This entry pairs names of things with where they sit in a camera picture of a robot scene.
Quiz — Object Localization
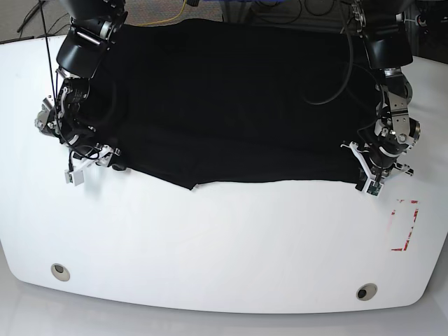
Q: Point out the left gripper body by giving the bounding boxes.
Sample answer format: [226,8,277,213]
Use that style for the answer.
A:
[339,139,414,184]

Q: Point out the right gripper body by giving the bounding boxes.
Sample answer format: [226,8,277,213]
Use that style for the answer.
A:
[66,136,122,172]

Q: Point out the black t-shirt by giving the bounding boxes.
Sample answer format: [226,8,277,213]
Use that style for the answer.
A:
[78,19,381,189]

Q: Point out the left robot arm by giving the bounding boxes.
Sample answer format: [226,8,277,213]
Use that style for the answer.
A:
[346,1,421,196]

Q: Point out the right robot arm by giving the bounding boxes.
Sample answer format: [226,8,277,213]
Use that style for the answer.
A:
[35,1,127,173]

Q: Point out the red tape rectangle marking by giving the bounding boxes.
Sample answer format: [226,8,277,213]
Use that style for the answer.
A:
[388,199,419,252]

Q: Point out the right table grommet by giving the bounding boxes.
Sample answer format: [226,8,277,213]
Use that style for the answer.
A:
[356,283,378,301]

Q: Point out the table grommet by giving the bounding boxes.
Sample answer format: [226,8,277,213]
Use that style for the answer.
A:
[356,283,378,301]
[50,264,71,282]

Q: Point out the left table grommet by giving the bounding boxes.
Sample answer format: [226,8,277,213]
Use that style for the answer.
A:
[50,264,71,282]

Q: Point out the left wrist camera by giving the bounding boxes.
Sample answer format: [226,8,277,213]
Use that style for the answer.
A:
[364,180,384,197]

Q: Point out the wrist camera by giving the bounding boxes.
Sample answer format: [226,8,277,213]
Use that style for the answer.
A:
[364,180,384,197]
[64,169,85,186]

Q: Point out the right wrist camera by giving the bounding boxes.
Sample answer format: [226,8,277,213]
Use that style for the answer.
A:
[64,169,85,186]

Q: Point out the yellow cable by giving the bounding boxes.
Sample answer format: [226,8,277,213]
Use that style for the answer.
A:
[145,0,192,27]

